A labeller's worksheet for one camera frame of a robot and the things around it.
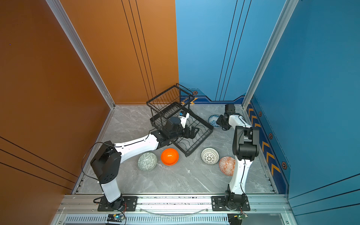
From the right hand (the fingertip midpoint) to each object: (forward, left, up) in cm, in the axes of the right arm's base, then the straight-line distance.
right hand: (219, 122), depth 104 cm
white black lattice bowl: (-26, +10, -2) cm, 28 cm away
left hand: (-15, +19, +15) cm, 29 cm away
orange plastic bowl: (-27, +35, 0) cm, 44 cm away
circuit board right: (-58, 0, -6) cm, 58 cm away
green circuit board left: (-58, +61, -4) cm, 84 cm away
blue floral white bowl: (+3, +4, -2) cm, 6 cm away
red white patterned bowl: (-32, 0, -2) cm, 32 cm away
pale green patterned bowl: (-29, +49, -2) cm, 57 cm away
